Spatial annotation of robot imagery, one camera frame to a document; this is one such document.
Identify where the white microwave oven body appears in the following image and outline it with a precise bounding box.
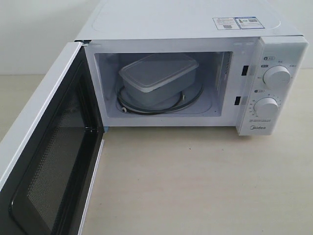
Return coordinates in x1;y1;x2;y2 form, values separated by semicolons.
75;0;308;136

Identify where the white microwave door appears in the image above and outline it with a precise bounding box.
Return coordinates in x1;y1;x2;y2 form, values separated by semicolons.
0;41;104;235

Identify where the black turntable roller ring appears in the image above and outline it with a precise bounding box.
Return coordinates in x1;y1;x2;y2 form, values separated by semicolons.
116;83;204;115

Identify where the white and blue label sticker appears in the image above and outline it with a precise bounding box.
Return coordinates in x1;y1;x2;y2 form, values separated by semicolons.
213;16;265;30

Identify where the white control knob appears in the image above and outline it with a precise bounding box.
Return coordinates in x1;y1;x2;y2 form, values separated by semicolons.
253;97;279;117
263;66;291;89

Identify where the lower white control knob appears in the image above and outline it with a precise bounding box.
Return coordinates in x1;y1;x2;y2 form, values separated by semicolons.
253;97;279;117

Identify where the white plastic food container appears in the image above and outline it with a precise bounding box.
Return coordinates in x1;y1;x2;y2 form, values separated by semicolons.
119;53;199;107

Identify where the upper white control knob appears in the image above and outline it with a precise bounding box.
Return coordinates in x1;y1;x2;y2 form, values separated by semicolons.
263;66;291;89

